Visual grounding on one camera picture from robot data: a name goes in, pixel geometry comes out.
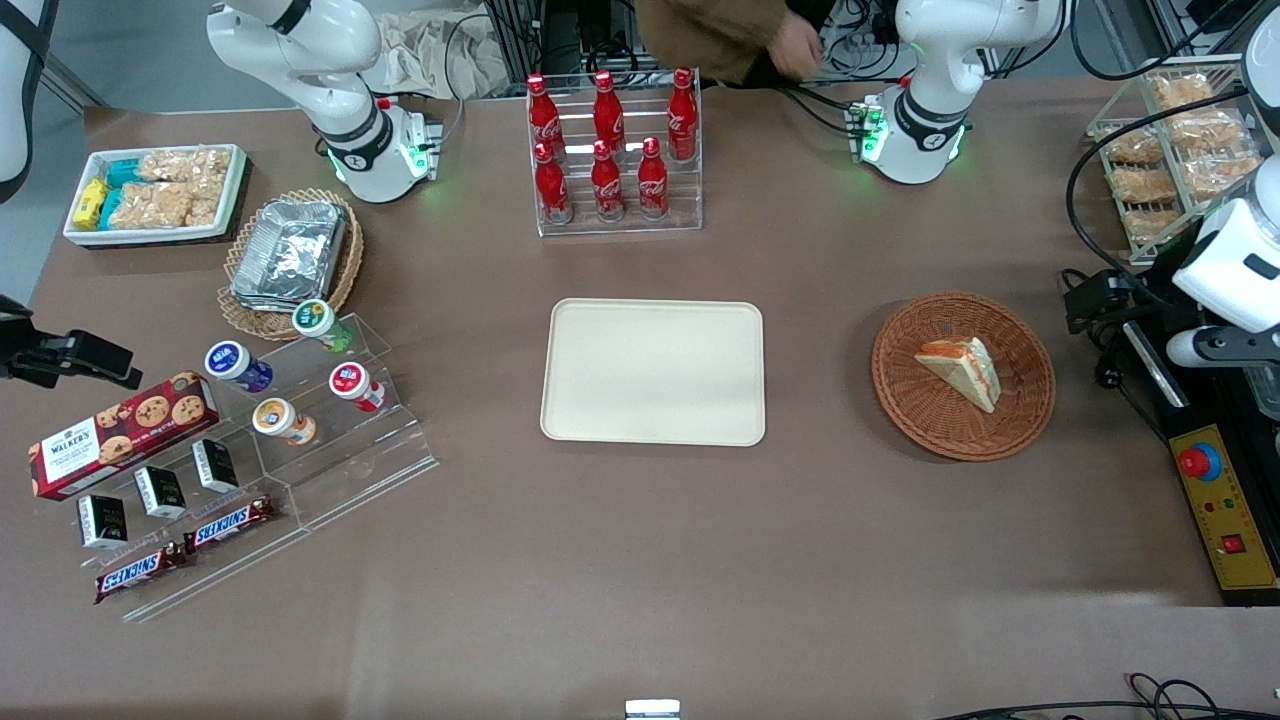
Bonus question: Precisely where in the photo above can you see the black cables at arm base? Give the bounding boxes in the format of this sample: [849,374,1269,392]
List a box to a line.
[775,82,873,136]

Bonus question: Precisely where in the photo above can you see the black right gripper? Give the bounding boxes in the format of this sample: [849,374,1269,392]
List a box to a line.
[0,294,144,391]

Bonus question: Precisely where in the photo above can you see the bagged pastry snack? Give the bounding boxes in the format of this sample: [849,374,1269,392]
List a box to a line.
[1185,155,1263,200]
[1168,110,1248,152]
[1148,75,1216,113]
[1111,167,1177,206]
[1103,127,1164,167]
[1125,209,1186,244]

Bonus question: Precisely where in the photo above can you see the brown wicker basket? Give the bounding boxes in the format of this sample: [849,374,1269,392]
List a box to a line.
[871,291,1057,462]

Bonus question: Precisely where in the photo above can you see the white wire rack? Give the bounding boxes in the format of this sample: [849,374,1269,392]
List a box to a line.
[1086,54,1263,266]

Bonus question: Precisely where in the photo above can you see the red emergency stop button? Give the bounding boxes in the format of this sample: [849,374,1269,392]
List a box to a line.
[1177,441,1224,484]

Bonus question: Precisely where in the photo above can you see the light wicker basket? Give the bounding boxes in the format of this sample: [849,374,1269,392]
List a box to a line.
[217,188,364,342]

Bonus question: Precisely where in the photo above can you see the triangular sandwich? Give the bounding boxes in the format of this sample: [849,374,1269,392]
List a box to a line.
[915,337,1001,414]

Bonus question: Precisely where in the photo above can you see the brown sleeved forearm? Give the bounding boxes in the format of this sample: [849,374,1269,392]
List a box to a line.
[634,0,801,87]

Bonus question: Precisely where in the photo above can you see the person's bare hand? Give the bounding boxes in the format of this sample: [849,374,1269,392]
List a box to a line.
[768,14,824,80]

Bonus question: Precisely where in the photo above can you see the white rectangular snack bin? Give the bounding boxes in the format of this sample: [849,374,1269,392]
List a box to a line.
[62,144,249,247]

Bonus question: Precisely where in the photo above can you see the clear acrylic stepped stand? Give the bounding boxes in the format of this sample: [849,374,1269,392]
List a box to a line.
[75,312,439,623]

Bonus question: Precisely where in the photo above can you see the black countertop appliance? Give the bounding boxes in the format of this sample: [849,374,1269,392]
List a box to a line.
[1122,240,1280,607]

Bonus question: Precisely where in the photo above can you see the Snickers chocolate bar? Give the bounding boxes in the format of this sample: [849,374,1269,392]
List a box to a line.
[95,542,190,605]
[183,496,277,554]

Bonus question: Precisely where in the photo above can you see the black floor cables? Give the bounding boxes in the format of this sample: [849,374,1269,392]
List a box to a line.
[930,673,1280,720]

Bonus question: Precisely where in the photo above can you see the clear acrylic bottle rack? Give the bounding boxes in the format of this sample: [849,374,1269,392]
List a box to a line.
[526,68,704,238]

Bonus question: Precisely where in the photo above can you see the red lid yogurt bottle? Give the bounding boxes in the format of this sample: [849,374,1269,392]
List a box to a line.
[329,362,388,414]

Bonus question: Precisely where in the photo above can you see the red Walkers cookie box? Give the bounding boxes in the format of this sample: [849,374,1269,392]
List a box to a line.
[28,372,221,501]

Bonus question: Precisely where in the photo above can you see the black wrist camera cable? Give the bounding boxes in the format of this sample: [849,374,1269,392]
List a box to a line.
[1064,88,1251,301]

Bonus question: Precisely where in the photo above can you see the stack of foil containers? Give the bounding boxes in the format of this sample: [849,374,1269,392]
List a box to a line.
[230,199,348,313]

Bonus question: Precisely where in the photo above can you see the blue lid yogurt bottle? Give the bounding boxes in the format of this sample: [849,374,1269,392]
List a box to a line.
[204,340,275,394]

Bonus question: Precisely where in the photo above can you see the green lid yogurt bottle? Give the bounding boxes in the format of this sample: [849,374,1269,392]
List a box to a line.
[292,298,357,354]

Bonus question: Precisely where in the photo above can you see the cream plastic tray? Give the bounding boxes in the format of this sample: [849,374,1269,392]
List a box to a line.
[540,298,767,447]

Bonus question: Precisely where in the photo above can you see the yellow snack packet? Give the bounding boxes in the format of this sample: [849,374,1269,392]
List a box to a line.
[74,178,110,230]

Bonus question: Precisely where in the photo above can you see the small black box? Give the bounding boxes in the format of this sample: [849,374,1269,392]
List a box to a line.
[134,466,189,520]
[192,439,241,494]
[78,494,130,550]

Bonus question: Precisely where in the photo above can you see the black power cable with plug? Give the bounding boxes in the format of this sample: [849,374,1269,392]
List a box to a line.
[1094,335,1166,441]

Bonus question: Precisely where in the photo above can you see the yellow control box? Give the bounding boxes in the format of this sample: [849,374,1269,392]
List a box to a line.
[1169,424,1279,591]

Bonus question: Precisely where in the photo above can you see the orange lid yogurt bottle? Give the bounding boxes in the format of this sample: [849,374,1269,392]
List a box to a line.
[251,397,319,448]

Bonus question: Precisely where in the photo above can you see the red cola bottle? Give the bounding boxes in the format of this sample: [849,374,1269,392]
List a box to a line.
[667,67,699,162]
[637,137,670,220]
[590,140,627,222]
[527,73,565,153]
[533,142,573,224]
[593,70,627,149]

